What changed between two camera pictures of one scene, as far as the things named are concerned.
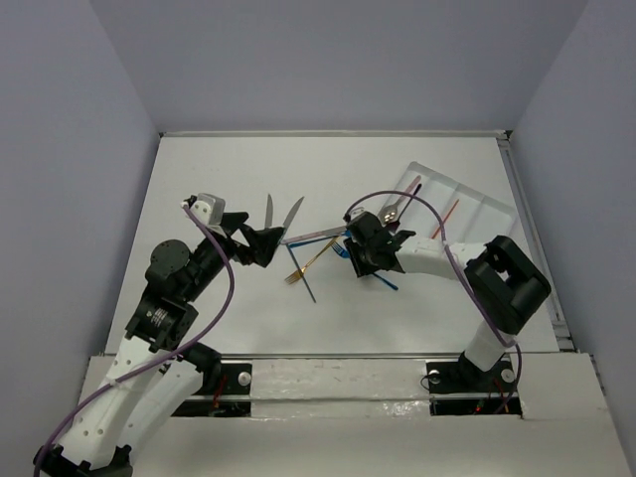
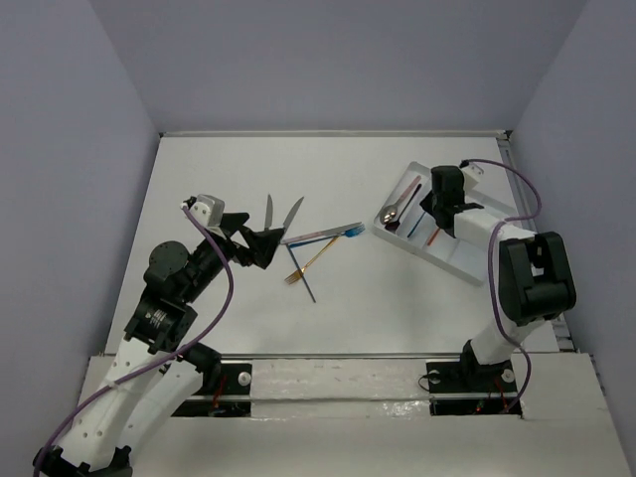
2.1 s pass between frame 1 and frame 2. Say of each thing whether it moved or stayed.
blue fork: moved
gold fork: stayed
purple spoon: stayed
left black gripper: stayed
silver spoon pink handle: stayed
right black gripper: moved
